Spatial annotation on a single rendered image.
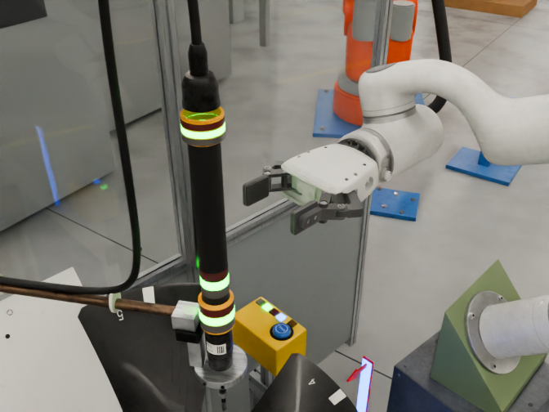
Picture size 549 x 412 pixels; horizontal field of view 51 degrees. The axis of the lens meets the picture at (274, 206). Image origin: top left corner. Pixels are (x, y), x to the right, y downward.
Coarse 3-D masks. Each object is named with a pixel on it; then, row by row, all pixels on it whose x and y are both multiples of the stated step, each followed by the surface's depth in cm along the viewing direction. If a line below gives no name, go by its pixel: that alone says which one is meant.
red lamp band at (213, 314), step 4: (232, 304) 68; (200, 308) 68; (228, 308) 68; (232, 308) 69; (204, 312) 68; (208, 312) 67; (212, 312) 67; (216, 312) 67; (220, 312) 67; (224, 312) 68; (228, 312) 68; (208, 316) 68; (212, 316) 68; (216, 316) 68; (220, 316) 68
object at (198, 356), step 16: (176, 304) 72; (192, 304) 72; (176, 320) 70; (192, 320) 70; (176, 336) 71; (192, 336) 70; (192, 352) 73; (240, 352) 76; (208, 368) 74; (240, 368) 74; (208, 384) 73; (224, 384) 72
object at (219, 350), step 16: (192, 48) 51; (192, 64) 52; (192, 80) 52; (208, 80) 53; (192, 96) 53; (208, 96) 53; (208, 336) 70; (224, 336) 70; (208, 352) 72; (224, 352) 72; (224, 368) 73
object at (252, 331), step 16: (256, 304) 140; (240, 320) 135; (256, 320) 135; (272, 320) 135; (288, 320) 135; (240, 336) 137; (256, 336) 131; (272, 336) 131; (288, 336) 131; (304, 336) 133; (256, 352) 134; (272, 352) 129; (288, 352) 131; (304, 352) 136; (272, 368) 131
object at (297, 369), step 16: (288, 368) 106; (304, 368) 106; (272, 384) 103; (288, 384) 103; (320, 384) 104; (336, 384) 105; (272, 400) 101; (288, 400) 101; (304, 400) 101; (320, 400) 102
